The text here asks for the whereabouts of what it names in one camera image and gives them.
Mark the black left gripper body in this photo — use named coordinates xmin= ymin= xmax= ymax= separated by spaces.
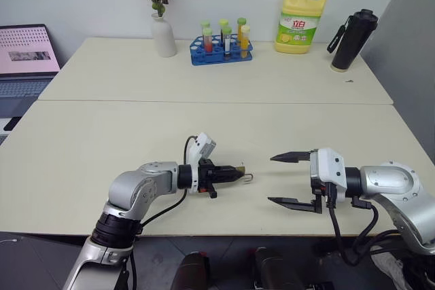
xmin=198 ymin=158 xmax=218 ymax=200

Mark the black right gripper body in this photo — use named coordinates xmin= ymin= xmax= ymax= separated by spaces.
xmin=309 ymin=149 xmax=338 ymax=209

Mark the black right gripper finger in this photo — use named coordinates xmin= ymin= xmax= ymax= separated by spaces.
xmin=270 ymin=149 xmax=312 ymax=164
xmin=267 ymin=195 xmax=324 ymax=215

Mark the brass padlock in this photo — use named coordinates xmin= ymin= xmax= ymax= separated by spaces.
xmin=237 ymin=165 xmax=256 ymax=184

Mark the dark rounded shape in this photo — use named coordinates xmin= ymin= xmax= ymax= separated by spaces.
xmin=249 ymin=247 xmax=307 ymax=290
xmin=169 ymin=251 xmax=211 ymax=290

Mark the white crumpled cloth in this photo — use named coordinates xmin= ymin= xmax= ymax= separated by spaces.
xmin=372 ymin=254 xmax=411 ymax=290

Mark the blue test tube rack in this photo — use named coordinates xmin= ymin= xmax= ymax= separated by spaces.
xmin=190 ymin=33 xmax=255 ymax=67

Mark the yellow-capped orange liquid tube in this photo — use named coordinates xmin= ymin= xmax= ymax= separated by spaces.
xmin=239 ymin=24 xmax=252 ymax=59

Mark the yellow detergent pump bottle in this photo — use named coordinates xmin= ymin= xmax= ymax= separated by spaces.
xmin=273 ymin=0 xmax=328 ymax=55

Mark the green-capped dark liquid tube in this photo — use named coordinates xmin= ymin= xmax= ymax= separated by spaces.
xmin=222 ymin=26 xmax=233 ymax=60

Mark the green-capped red liquid tube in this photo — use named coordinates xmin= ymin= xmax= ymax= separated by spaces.
xmin=201 ymin=20 xmax=214 ymax=54

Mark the green-capped orange liquid tube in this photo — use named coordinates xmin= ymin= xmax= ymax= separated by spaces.
xmin=236 ymin=17 xmax=247 ymax=43

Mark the white ceramic vase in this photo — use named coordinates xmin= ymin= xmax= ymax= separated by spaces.
xmin=150 ymin=12 xmax=177 ymax=58

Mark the green-capped clear tube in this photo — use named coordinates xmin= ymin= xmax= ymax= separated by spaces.
xmin=217 ymin=18 xmax=230 ymax=43

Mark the open grey laptop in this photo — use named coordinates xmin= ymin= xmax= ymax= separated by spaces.
xmin=0 ymin=24 xmax=63 ymax=121

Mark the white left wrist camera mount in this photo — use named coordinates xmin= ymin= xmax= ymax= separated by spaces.
xmin=188 ymin=132 xmax=218 ymax=196

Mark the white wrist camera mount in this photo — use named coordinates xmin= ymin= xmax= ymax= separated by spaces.
xmin=188 ymin=132 xmax=218 ymax=196
xmin=311 ymin=147 xmax=348 ymax=191

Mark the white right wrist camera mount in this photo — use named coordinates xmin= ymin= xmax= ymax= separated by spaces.
xmin=311 ymin=147 xmax=348 ymax=191

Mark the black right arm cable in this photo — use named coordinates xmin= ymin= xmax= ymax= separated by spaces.
xmin=325 ymin=183 xmax=408 ymax=267

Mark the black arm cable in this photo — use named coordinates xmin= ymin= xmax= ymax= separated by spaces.
xmin=325 ymin=183 xmax=408 ymax=267
xmin=128 ymin=136 xmax=198 ymax=290

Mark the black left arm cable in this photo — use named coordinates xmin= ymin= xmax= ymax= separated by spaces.
xmin=128 ymin=136 xmax=198 ymax=290

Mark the black tumbler with strap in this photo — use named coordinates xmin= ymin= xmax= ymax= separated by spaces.
xmin=326 ymin=8 xmax=379 ymax=73

